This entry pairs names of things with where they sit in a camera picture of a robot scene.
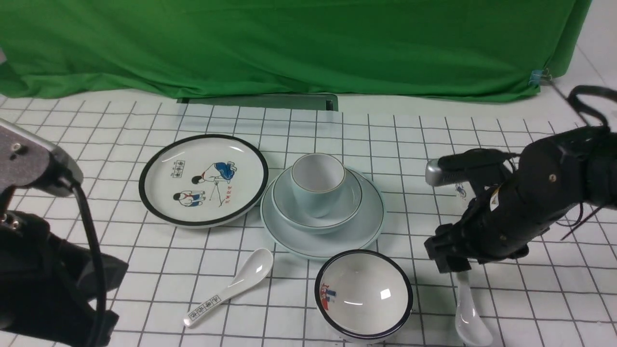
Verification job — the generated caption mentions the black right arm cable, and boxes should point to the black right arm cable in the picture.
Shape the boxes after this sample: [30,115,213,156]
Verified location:
[550,80,617,241]

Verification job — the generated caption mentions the plain white spoon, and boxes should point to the plain white spoon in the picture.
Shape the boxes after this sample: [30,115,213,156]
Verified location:
[455,271,494,347]

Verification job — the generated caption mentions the blue binder clip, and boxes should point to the blue binder clip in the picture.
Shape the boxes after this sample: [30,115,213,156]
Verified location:
[527,68,553,86]

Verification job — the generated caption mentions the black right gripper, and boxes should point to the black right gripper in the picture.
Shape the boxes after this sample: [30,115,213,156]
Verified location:
[424,164,555,274]

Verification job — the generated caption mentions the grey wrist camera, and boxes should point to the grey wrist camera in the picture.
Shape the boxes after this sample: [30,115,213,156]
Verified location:
[425,149,512,187]
[0,120,83,197]

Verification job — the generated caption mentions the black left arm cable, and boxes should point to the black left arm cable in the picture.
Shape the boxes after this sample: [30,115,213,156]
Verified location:
[59,173,108,347]

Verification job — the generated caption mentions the green backdrop cloth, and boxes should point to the green backdrop cloth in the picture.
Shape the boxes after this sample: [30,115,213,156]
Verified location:
[0,0,591,103]

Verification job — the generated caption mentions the pale blue bowl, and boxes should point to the pale blue bowl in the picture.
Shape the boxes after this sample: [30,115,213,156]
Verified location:
[269,169,363,235]

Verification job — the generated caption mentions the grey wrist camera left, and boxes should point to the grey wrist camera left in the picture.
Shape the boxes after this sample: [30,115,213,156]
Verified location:
[0,120,83,197]

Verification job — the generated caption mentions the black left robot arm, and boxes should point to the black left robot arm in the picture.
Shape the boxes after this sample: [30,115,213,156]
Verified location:
[0,187,128,347]

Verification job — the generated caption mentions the pale blue cup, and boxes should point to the pale blue cup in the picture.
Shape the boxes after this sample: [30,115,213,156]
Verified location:
[291,152,348,217]

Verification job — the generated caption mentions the white spoon with label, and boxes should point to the white spoon with label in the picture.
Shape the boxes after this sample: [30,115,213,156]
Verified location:
[183,248,274,328]

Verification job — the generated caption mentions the pale blue plain plate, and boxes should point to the pale blue plain plate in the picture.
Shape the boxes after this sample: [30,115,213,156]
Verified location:
[260,169,387,262]

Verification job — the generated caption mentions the white black-rimmed bicycle cup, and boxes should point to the white black-rimmed bicycle cup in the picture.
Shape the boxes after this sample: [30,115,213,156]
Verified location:
[454,182,470,210]

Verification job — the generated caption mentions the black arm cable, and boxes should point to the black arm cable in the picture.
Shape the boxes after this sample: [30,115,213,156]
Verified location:
[550,80,617,241]
[59,173,108,347]

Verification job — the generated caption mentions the black-rimmed white bowl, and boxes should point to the black-rimmed white bowl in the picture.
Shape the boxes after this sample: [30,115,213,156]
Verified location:
[314,250,414,345]

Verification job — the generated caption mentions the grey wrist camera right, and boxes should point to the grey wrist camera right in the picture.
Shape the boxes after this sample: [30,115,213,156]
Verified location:
[425,149,512,187]

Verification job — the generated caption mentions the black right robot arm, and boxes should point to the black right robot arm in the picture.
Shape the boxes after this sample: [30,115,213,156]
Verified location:
[424,127,617,274]

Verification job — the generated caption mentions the black-rimmed illustrated plate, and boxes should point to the black-rimmed illustrated plate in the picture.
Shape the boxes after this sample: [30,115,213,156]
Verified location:
[138,134,269,229]

